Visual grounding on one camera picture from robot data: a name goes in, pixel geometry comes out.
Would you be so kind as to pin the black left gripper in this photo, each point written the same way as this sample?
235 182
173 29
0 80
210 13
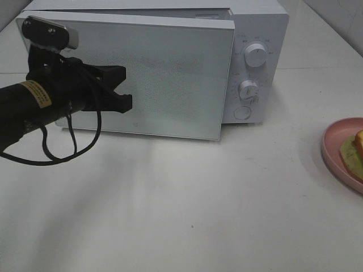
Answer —
74 86

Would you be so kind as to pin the white microwave door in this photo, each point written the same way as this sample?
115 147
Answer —
176 68

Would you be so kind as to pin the round white door button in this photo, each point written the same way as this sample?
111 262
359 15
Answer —
242 113

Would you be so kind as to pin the white timer knob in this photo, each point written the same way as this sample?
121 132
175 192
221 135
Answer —
248 89

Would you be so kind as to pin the pink round plate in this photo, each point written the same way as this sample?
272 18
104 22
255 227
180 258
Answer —
333 138

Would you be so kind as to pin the toast sandwich with lettuce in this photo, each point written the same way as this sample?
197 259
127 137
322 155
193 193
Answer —
351 154

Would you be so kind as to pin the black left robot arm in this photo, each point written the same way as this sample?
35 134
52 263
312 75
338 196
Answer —
17 103

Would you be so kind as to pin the upper white power knob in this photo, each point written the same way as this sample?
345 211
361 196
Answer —
255 54

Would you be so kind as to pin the white microwave oven body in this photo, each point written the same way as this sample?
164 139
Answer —
254 21

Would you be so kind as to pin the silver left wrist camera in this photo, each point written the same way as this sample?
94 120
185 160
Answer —
49 35

